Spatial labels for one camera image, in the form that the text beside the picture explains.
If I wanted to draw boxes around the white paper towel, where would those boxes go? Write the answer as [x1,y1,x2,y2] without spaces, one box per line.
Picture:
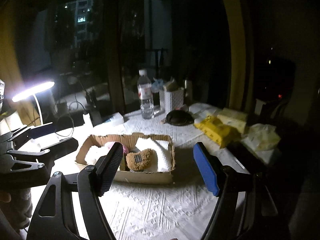
[85,145,110,165]

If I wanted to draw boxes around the yellow wet wipes pack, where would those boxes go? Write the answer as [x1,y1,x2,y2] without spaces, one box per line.
[194,115,241,148]

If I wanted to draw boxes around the black round pouch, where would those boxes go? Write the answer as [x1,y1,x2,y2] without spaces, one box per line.
[165,110,194,126]

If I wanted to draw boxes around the white crinkled tissue pack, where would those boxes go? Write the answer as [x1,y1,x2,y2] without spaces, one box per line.
[242,124,281,152]

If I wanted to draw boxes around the person's left hand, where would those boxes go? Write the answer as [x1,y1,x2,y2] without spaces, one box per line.
[0,191,11,203]

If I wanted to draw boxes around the metal thermos flask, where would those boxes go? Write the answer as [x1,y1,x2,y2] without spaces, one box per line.
[184,80,193,105]

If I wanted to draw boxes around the white desk lamp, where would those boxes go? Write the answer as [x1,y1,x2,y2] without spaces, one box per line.
[12,80,55,125]

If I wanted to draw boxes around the black tablet device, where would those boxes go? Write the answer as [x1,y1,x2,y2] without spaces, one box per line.
[227,142,254,173]

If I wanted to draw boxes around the pale tissue pack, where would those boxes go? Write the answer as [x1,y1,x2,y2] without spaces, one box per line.
[217,108,248,134]

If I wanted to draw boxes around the white textured tablecloth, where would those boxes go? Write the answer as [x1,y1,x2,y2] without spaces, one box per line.
[24,102,278,240]

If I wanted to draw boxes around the white perforated organizer basket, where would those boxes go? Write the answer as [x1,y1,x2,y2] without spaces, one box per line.
[164,88,184,114]

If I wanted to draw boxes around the white blue flat box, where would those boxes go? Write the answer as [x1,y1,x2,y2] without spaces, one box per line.
[104,112,124,125]

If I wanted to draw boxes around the pink plush heart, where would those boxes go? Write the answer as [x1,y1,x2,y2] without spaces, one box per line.
[104,141,129,155]

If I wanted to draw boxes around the brown fuzzy plush pouch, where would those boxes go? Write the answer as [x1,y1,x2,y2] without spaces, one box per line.
[126,148,155,172]

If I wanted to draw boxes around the brown cardboard box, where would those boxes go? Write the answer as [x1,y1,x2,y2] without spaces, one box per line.
[75,133,175,184]

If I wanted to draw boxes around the white power adapter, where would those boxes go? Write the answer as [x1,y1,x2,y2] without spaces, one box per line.
[82,113,93,129]

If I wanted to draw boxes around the clear plastic water bottle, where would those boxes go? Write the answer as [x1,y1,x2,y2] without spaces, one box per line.
[137,69,154,120]

